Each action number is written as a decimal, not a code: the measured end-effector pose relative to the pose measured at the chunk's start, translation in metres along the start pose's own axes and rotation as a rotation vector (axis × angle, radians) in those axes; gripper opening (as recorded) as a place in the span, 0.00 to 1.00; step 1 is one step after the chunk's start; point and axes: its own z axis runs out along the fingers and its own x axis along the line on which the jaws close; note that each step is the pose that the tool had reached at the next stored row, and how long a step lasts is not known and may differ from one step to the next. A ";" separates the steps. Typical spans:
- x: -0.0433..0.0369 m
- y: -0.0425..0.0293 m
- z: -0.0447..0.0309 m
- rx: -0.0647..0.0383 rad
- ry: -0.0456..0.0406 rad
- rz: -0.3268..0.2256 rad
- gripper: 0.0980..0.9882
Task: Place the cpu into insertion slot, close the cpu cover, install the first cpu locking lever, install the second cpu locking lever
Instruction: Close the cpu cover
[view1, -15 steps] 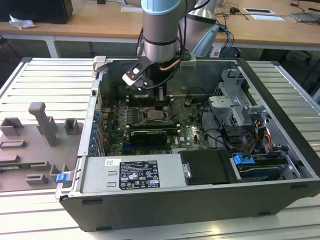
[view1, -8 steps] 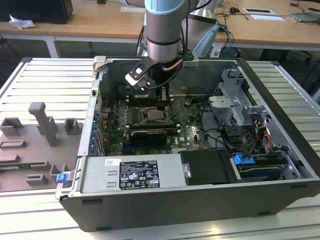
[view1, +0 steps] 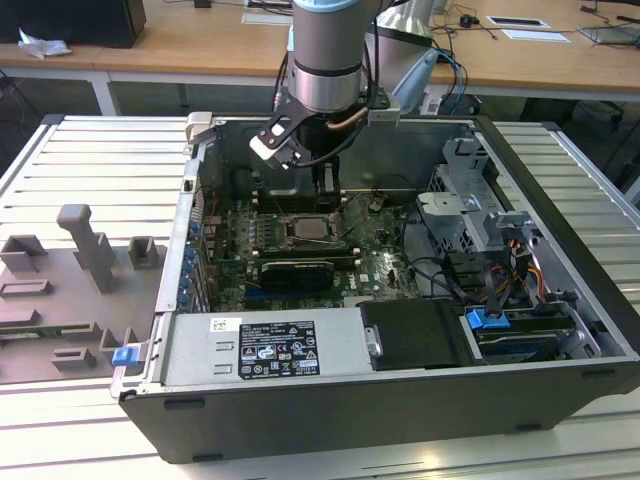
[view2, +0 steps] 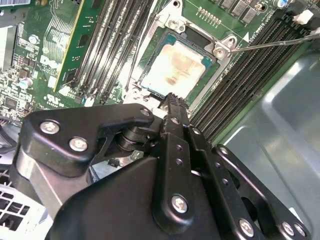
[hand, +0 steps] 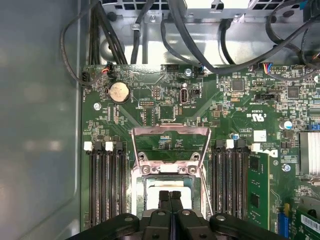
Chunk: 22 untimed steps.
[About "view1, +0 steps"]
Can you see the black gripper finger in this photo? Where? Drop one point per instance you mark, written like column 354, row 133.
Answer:
column 336, row 185
column 317, row 185

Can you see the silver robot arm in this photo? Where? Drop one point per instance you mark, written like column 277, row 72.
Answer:
column 325, row 50

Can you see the black RAM slot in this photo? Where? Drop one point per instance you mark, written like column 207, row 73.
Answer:
column 285, row 202
column 310, row 251

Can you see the CPU socket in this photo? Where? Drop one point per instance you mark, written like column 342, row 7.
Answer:
column 300, row 235

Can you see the black graphics card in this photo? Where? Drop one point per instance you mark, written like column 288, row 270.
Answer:
column 295, row 275

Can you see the green motherboard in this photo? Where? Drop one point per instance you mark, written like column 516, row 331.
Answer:
column 385, row 265

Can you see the grey plastic case latch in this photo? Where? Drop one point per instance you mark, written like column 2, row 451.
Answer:
column 197, row 127

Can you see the grey metal drive cage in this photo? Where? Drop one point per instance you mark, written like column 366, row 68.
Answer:
column 450, row 210

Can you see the pale blue teach pendant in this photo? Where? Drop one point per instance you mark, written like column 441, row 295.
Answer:
column 417, row 80

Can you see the wooden desk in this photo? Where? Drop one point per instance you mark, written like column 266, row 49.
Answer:
column 200, row 50

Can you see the black plastic shroud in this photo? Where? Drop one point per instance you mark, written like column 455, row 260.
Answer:
column 415, row 335

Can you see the small black desk gadget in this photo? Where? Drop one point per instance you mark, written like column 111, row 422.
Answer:
column 469, row 21

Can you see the hard disk in blue carrier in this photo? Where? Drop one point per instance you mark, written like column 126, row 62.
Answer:
column 485, row 320

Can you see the grey power supply unit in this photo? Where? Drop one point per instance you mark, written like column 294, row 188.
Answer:
column 200, row 350

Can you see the black open PC case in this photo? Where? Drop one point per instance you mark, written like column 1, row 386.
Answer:
column 350, row 420

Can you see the white paper sheet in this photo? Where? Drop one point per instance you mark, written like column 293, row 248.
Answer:
column 535, row 35

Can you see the blue plastic case clip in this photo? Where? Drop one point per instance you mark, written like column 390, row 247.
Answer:
column 125, row 357

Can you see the black box on desk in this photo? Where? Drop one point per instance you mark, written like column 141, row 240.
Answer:
column 75, row 20

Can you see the crumpled white paper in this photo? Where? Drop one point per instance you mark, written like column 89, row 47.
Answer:
column 42, row 45

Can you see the grey parts rack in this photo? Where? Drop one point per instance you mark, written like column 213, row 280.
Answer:
column 50, row 300

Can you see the clear plastic tray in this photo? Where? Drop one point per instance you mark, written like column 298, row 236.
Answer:
column 610, row 35

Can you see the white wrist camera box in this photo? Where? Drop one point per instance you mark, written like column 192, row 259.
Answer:
column 272, row 137

